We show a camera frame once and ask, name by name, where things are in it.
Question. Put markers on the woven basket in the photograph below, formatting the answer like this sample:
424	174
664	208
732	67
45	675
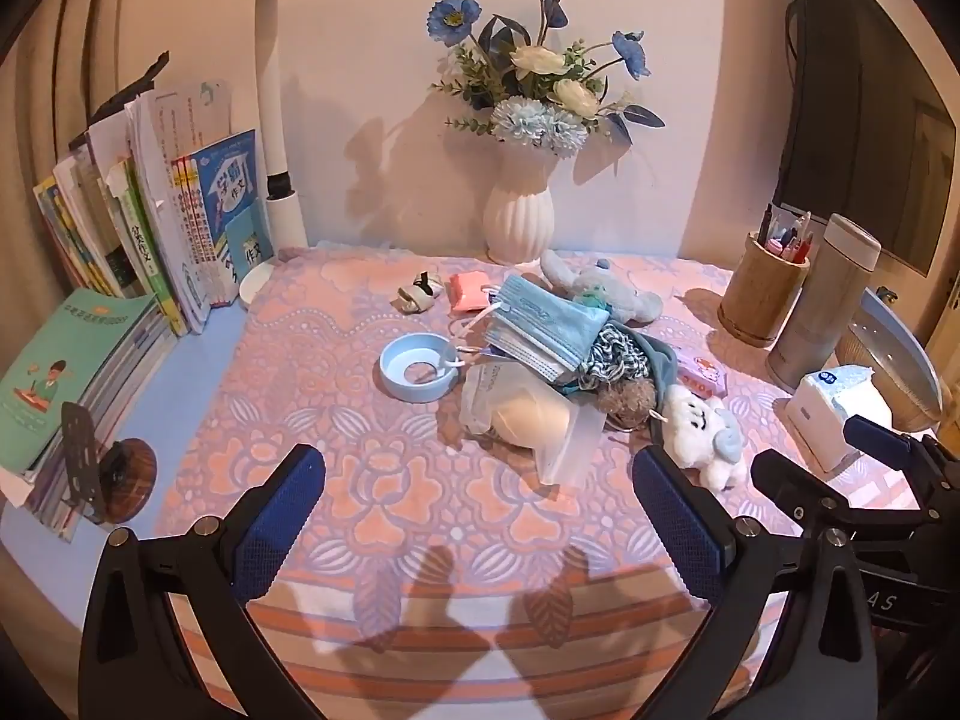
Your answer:
892	360

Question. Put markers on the bunch of pens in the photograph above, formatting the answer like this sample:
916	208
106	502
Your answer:
784	240

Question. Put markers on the white long-eared plush dog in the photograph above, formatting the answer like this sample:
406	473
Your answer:
607	281

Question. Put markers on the white plush toy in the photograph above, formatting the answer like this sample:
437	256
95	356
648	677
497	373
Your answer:
701	427

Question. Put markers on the round wooden holder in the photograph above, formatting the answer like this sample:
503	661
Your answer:
133	476

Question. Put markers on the clear plastic bag cream item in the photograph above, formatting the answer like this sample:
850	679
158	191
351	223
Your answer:
525	420

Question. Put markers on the black wall television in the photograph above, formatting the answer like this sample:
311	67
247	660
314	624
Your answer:
862	90

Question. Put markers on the pink tissue packet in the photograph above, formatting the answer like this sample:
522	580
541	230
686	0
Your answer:
701	375

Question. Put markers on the white tissue box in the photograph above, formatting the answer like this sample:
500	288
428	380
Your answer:
825	409

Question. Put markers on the brown pompom plush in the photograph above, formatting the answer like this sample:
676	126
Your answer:
626	399

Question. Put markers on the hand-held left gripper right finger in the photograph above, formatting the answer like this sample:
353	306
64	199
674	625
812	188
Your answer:
677	521

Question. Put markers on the beige and black hair clip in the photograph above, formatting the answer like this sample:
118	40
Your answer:
416	294

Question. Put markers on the grey teal cloth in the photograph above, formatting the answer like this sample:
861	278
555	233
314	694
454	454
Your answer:
658	360

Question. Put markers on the black metal bookend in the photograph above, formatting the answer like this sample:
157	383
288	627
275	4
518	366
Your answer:
79	457

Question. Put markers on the pink eraser block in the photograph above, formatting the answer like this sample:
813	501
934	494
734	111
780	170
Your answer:
469	291

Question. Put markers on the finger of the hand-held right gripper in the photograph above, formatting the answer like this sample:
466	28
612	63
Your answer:
874	436
795	481

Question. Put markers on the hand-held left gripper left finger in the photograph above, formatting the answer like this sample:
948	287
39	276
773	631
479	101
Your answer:
279	514

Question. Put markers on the stack of flat books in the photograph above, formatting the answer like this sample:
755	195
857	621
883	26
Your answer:
67	360

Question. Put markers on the pink floral blanket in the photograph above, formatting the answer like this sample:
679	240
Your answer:
337	465

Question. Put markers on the white ribbed vase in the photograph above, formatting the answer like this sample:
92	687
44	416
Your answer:
517	210

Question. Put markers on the blue face mask bundle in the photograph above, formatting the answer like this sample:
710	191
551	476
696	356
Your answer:
540	330

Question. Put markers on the row of upright books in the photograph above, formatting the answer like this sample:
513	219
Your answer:
217	202

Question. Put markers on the bamboo pen holder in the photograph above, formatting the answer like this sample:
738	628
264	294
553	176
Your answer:
761	296

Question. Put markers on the white desk lamp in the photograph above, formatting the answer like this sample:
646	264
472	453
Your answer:
274	90

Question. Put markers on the striped fabric scrunchie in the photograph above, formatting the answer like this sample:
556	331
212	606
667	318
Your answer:
611	356

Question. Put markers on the blue and white artificial flowers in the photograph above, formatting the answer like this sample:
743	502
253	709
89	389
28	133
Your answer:
536	120

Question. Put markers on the grey thermos bottle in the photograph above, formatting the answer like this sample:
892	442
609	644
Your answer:
821	300

